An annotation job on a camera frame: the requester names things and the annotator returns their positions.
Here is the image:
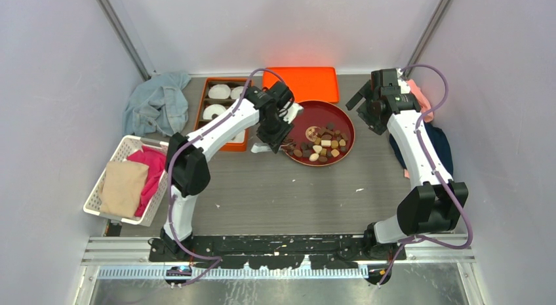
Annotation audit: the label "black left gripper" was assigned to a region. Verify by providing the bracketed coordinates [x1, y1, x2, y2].
[258, 112, 295, 153]

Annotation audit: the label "orange box lid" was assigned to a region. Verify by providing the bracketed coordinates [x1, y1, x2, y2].
[268, 67, 340, 104]

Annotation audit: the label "silver metal tongs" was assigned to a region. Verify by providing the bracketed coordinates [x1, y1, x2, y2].
[250, 142, 295, 153]

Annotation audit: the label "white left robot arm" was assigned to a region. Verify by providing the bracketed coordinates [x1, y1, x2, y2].
[160, 81, 303, 261]

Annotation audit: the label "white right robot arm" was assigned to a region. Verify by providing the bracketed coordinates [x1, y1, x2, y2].
[346, 68, 469, 260]

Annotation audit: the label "orange chocolate box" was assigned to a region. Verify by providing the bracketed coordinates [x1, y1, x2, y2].
[194, 77, 248, 152]

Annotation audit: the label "white paper cup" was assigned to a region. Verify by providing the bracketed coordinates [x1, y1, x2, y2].
[202, 104, 227, 120]
[207, 84, 231, 100]
[230, 86, 244, 100]

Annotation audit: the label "round red lacquer tray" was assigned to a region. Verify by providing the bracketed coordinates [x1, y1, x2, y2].
[284, 100, 355, 167]

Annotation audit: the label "salmon pink cloth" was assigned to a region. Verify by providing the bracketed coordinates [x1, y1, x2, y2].
[407, 79, 431, 113]

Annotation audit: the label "navy blue cloth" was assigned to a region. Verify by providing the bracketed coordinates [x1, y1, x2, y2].
[389, 122, 454, 178]

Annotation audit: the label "light blue cloth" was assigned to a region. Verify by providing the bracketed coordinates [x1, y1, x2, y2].
[122, 71, 191, 136]

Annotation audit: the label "pink cloth in basket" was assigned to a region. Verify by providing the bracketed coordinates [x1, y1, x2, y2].
[127, 146, 166, 217]

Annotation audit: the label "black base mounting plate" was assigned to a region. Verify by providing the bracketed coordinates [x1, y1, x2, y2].
[148, 234, 398, 270]

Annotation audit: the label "white plastic basket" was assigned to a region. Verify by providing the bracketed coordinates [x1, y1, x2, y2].
[83, 135, 169, 227]

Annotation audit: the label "beige cloth in basket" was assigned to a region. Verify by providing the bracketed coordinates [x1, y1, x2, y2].
[100, 161, 148, 218]

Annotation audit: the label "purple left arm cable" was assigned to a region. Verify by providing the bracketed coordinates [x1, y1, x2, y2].
[165, 68, 288, 288]

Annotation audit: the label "aluminium frame rail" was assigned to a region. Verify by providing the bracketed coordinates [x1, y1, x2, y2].
[81, 237, 475, 281]

